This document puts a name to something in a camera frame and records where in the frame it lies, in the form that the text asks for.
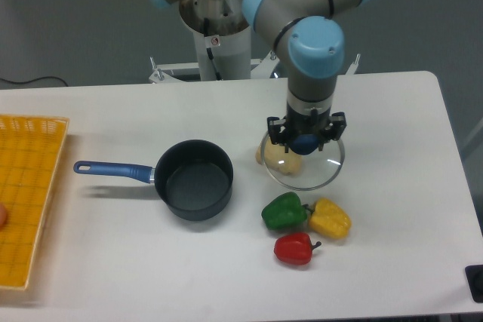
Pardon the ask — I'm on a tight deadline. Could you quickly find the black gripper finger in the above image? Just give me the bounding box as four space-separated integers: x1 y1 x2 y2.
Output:
266 116 289 153
318 112 346 152

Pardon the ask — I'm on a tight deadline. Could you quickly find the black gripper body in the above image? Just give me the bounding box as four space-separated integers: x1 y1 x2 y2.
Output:
285 103 333 140

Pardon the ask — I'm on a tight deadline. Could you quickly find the glass lid blue knob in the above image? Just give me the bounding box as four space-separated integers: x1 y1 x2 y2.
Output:
260 133 346 191

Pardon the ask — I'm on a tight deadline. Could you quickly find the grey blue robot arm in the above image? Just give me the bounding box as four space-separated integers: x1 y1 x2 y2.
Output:
152 0 370 155

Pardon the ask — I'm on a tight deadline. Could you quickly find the beige bread loaf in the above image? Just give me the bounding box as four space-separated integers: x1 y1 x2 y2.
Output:
255 141 303 176

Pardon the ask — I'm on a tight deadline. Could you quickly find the green bell pepper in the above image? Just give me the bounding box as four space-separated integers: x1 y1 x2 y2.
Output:
261 192 307 230

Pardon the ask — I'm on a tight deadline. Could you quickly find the yellow bell pepper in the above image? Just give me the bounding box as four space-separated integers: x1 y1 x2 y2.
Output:
306 198 352 240

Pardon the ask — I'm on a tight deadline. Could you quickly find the red bell pepper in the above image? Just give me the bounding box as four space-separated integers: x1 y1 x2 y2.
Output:
273 232 321 265

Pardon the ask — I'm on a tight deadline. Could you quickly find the black device at table edge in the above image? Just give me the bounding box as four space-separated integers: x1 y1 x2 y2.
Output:
465 265 483 303

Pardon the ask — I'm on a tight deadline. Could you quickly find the yellow woven basket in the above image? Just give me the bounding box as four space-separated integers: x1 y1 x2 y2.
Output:
1 114 69 290

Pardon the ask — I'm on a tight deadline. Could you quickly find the dark saucepan blue handle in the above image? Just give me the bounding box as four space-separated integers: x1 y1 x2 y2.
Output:
73 140 234 221

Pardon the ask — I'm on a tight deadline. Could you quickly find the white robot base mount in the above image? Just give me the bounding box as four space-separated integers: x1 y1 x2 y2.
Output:
147 0 361 84

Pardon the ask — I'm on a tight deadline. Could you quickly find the black cable on floor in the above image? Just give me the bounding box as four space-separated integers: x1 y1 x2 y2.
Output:
0 75 69 87

